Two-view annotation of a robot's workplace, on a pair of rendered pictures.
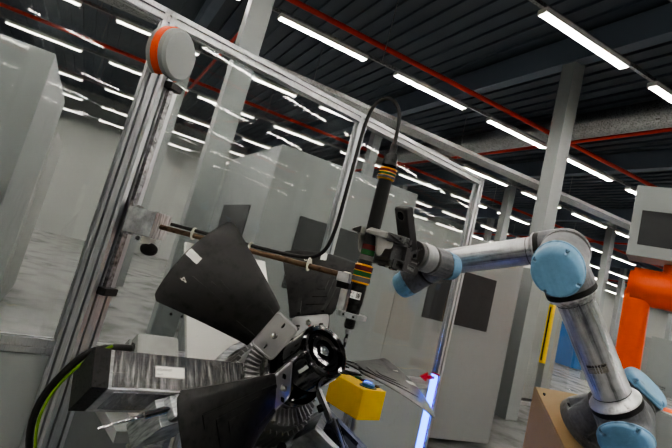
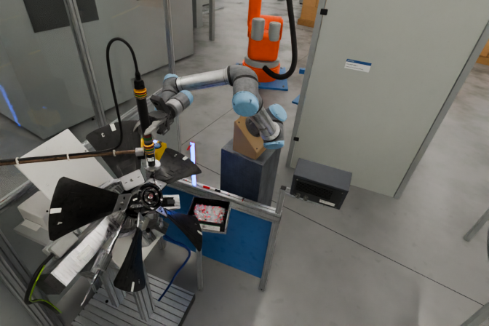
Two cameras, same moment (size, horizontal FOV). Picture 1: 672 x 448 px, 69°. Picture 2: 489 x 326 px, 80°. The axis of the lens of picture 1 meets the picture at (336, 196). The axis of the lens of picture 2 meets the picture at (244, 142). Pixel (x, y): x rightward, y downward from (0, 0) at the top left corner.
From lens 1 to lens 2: 0.80 m
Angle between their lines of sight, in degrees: 56
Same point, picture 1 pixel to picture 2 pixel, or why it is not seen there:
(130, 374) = (69, 272)
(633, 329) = not seen: outside the picture
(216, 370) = (101, 229)
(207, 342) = not seen: hidden behind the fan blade
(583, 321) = (257, 118)
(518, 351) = not seen: outside the picture
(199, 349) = not seen: hidden behind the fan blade
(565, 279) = (249, 110)
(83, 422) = (14, 236)
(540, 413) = (239, 131)
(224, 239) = (65, 189)
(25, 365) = not seen: outside the picture
